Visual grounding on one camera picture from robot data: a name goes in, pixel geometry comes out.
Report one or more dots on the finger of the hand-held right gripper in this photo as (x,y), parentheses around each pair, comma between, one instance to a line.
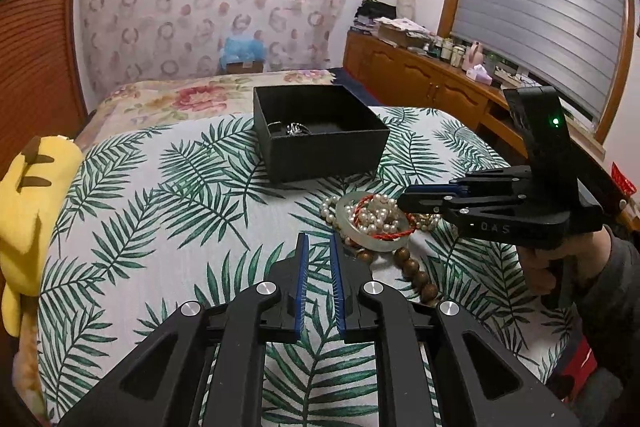
(425,198)
(490,177)

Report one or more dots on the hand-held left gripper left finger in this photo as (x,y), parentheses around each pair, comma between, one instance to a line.
(301,287)

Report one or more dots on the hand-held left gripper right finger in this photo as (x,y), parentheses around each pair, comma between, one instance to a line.
(339,287)

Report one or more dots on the pale jade bangle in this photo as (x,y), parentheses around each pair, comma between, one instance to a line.
(351,240)

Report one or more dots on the black jewelry box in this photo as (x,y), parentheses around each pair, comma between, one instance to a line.
(320,157)

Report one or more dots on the person's right forearm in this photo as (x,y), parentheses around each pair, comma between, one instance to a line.
(615,302)

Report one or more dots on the person's right hand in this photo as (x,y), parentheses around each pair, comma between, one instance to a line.
(534,269)

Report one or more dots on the red paper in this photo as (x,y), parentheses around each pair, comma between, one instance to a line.
(625,179)

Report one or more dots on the pink tissue box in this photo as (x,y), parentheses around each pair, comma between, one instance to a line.
(480,74)

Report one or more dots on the pink figurine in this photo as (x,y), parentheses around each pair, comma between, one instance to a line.
(474,54)

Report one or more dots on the wooden cabinet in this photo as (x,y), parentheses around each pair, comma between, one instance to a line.
(410,74)

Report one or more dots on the row of small bottles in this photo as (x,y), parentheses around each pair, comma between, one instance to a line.
(447,49)

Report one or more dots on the dark blue blanket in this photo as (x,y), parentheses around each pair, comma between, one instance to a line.
(350,79)

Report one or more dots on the red blanket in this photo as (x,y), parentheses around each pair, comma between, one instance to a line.
(580,357)

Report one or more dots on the green leaf print cloth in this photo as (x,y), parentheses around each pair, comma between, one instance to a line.
(150,217)

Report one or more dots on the box with floral cloth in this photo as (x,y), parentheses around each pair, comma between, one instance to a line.
(400,31)

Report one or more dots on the pile of dark clothes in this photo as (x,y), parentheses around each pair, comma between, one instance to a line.
(372,12)

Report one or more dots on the small cardboard box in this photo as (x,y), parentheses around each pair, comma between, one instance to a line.
(245,67)

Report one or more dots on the floral blanket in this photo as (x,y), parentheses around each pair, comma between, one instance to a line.
(175,99)

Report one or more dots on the blue plush toy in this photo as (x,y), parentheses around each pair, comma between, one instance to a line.
(244,49)

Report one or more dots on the yellow plush toy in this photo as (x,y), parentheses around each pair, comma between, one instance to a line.
(30,217)

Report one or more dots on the brown slatted wardrobe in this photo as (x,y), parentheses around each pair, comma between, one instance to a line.
(40,57)

